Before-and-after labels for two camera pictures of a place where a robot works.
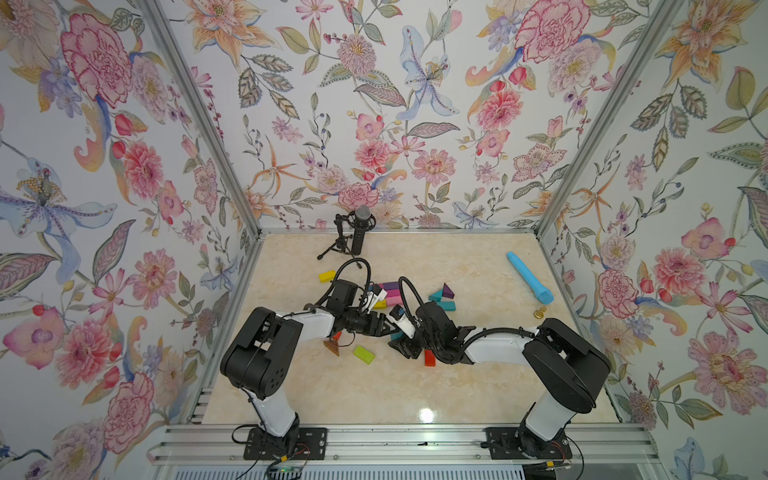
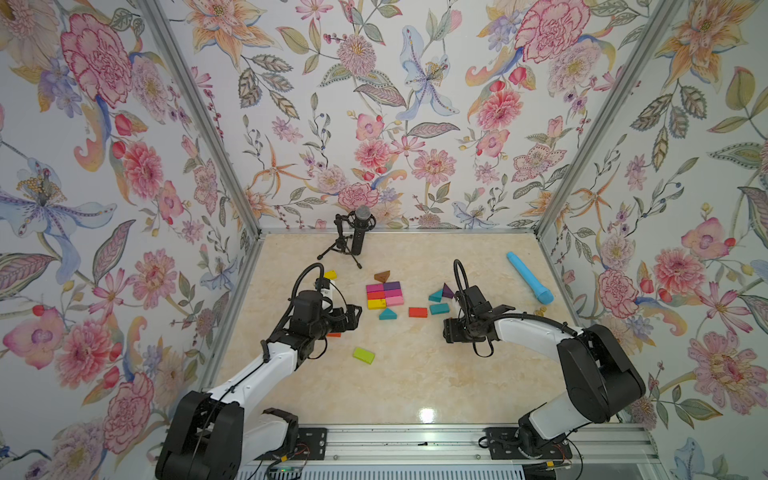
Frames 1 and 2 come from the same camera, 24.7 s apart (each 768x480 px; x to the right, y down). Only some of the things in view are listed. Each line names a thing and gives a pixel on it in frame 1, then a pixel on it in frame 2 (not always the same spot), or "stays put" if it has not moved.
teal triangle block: [436, 296] stays put
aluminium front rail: [399, 444] stays put
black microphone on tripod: [351, 233] stays put
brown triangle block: [333, 346] to [382, 276]
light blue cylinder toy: [542, 294] stays put
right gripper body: [421, 341] to [460, 329]
